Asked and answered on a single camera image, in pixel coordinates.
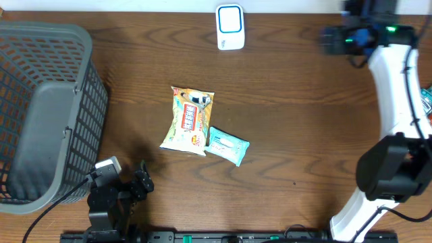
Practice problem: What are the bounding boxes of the yellow chips snack bag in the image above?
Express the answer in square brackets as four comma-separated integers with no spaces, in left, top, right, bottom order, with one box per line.
[160,86,215,157]

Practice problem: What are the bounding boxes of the light blue wet wipes pack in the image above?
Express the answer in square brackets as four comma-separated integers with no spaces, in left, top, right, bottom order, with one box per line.
[205,127,250,167]

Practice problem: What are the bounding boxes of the blue mouthwash bottle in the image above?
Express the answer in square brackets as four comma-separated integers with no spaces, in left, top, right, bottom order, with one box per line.
[421,88,432,116]

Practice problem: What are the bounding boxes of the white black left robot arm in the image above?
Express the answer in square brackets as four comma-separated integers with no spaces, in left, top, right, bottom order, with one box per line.
[87,157,155,242]

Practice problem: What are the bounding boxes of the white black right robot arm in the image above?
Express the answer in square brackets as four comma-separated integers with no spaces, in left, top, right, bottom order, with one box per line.
[320,24,431,242]

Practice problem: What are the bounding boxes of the white barcode scanner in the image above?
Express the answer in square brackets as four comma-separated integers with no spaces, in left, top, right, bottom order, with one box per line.
[215,4,245,51]

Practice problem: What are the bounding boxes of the grey plastic mesh basket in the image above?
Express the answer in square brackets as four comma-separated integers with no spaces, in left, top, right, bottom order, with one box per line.
[1,21,108,215]

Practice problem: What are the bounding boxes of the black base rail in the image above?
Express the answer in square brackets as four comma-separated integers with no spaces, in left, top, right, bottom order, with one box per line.
[59,231,399,243]

